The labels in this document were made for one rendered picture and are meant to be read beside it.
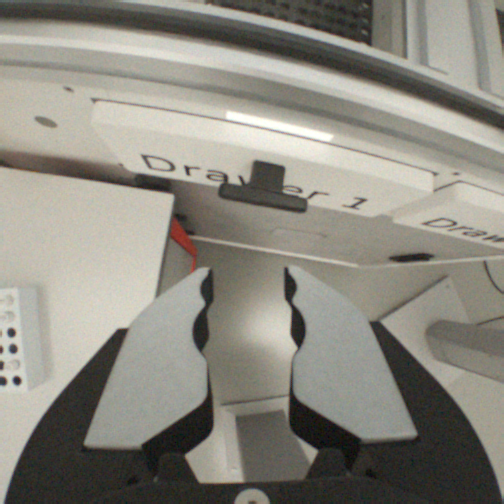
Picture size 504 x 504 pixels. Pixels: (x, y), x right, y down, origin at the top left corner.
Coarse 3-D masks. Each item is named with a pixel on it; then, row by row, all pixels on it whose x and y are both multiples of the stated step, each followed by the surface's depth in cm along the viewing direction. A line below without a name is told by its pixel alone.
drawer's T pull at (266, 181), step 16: (256, 160) 23; (256, 176) 23; (272, 176) 23; (224, 192) 22; (240, 192) 22; (256, 192) 22; (272, 192) 23; (272, 208) 24; (288, 208) 23; (304, 208) 23
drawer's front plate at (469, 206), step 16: (448, 192) 25; (464, 192) 23; (480, 192) 24; (400, 208) 32; (416, 208) 29; (432, 208) 27; (448, 208) 26; (464, 208) 25; (480, 208) 24; (496, 208) 24; (416, 224) 33; (432, 224) 32; (448, 224) 31; (464, 224) 30; (480, 224) 28; (496, 224) 27; (480, 240) 34
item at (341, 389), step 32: (288, 288) 12; (320, 288) 10; (320, 320) 9; (352, 320) 9; (320, 352) 8; (352, 352) 8; (320, 384) 7; (352, 384) 7; (384, 384) 7; (288, 416) 7; (320, 416) 6; (352, 416) 6; (384, 416) 6; (320, 448) 7; (352, 448) 6
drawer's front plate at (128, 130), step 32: (96, 128) 21; (128, 128) 20; (160, 128) 20; (192, 128) 21; (224, 128) 21; (256, 128) 21; (128, 160) 27; (160, 160) 26; (192, 160) 25; (224, 160) 24; (288, 160) 22; (320, 160) 22; (352, 160) 22; (384, 160) 22; (288, 192) 30; (320, 192) 28; (352, 192) 27; (384, 192) 25; (416, 192) 24
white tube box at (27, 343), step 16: (16, 288) 30; (32, 288) 33; (16, 304) 30; (32, 304) 32; (16, 320) 29; (32, 320) 32; (0, 336) 30; (16, 336) 29; (32, 336) 31; (0, 352) 30; (16, 352) 30; (32, 352) 31; (0, 368) 29; (32, 368) 30; (0, 384) 29; (16, 384) 29; (32, 384) 30
